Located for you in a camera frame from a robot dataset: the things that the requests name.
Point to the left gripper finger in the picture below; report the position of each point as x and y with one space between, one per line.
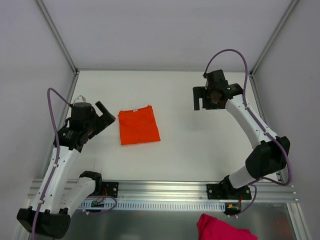
105 120
103 109

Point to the aluminium mounting rail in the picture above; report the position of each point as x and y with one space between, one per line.
195 191

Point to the slotted white cable duct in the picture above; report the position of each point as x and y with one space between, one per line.
139 205

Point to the aluminium frame post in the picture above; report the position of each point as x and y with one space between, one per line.
274 35
56 35

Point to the right aluminium frame post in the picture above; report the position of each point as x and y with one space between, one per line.
274 35

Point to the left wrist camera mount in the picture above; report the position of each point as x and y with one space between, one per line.
79 99

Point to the pink t-shirt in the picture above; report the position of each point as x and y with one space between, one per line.
211 228

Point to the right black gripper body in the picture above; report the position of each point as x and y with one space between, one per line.
203 99

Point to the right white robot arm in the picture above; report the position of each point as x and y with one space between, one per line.
269 151

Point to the orange t-shirt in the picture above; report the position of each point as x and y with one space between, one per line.
138 126

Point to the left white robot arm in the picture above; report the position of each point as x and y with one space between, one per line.
50 212

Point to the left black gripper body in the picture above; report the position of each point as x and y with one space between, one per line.
100 122

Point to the left aluminium frame post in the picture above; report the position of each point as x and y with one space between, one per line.
56 35

